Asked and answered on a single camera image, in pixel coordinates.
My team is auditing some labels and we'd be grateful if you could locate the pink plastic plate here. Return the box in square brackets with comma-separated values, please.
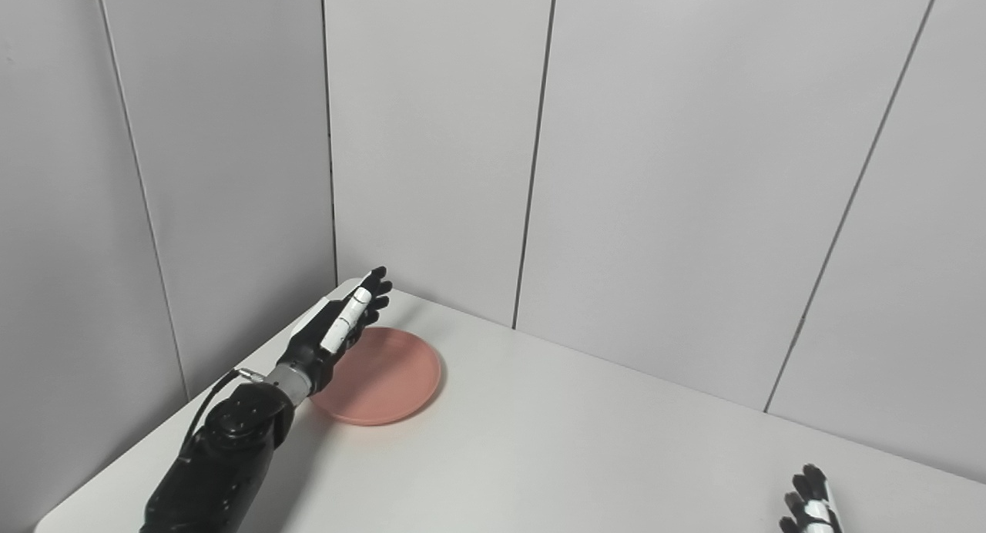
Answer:
[308, 327, 443, 427]

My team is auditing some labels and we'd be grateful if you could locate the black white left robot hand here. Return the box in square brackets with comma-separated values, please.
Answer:
[277, 266, 394, 389]

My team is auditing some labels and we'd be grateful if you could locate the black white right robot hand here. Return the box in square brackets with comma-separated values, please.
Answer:
[779, 464, 845, 533]

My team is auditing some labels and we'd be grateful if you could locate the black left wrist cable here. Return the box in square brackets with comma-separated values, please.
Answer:
[178, 368, 267, 458]

